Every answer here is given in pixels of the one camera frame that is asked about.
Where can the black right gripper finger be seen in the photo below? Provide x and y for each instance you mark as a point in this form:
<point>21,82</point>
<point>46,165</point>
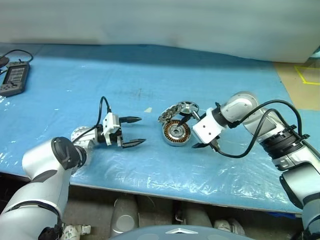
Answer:
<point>185,121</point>
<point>200,146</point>

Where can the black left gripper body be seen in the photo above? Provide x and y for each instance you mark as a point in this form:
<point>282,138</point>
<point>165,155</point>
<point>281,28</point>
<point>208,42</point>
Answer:
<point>118,132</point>

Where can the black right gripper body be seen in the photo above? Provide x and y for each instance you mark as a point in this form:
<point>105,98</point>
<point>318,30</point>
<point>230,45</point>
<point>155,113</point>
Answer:
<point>203,116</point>

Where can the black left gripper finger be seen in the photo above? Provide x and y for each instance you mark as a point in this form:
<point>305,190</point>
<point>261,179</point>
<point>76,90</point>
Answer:
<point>131,120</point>
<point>135,143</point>

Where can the black silver rotor cover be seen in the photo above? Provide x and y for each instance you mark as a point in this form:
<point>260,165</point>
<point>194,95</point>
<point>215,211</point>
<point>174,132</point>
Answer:
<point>188,107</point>

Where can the silver finned rotor disc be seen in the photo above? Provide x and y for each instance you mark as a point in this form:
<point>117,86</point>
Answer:
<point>167,113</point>

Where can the silver motor stator housing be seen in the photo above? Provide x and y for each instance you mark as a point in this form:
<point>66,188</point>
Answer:
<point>175,142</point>

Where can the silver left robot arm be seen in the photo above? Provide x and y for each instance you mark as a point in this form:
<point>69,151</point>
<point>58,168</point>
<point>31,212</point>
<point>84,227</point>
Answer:
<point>37,160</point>

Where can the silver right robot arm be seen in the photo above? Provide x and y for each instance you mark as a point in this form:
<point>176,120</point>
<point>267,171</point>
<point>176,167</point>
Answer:
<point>240,105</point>

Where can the small white scrap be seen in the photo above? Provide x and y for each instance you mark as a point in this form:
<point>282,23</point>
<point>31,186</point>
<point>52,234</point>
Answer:
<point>148,110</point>

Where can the blue plastic table cover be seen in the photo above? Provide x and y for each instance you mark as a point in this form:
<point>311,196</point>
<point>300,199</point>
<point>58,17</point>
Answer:
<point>125,82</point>

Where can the grey rounded cylinder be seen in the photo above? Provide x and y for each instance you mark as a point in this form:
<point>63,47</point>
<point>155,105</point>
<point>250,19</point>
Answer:
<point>197,217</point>
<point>123,220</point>

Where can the white sneaker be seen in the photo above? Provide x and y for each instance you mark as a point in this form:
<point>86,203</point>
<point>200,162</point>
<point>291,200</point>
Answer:
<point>72,231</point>
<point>227,225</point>

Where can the grey robot torso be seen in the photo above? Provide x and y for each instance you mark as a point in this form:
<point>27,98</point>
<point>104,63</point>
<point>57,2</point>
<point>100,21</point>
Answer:
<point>180,235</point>

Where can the white backdrop sheet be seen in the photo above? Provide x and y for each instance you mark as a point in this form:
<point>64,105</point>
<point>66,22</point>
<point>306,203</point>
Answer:
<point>150,22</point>

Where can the black keypad device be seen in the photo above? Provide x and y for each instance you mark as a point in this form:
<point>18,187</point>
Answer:
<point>15,80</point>

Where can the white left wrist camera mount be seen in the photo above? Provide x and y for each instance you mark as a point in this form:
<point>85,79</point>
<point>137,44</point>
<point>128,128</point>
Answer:
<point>110,122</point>

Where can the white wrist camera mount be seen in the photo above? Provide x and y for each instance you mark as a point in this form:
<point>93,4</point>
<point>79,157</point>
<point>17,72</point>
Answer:
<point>207,128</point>
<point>110,122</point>

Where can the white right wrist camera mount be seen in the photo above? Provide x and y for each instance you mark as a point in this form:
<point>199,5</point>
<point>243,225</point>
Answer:
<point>207,128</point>

